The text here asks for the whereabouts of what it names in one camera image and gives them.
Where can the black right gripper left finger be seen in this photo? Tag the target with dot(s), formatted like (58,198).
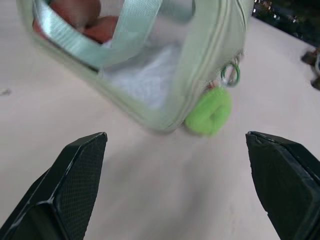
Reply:
(75,180)

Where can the light green zip pouch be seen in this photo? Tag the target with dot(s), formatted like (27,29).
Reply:
(207,50)

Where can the red round item inside pouch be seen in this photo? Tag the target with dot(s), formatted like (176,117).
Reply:
(97,27)

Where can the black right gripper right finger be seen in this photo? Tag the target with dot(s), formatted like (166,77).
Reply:
(282,182)

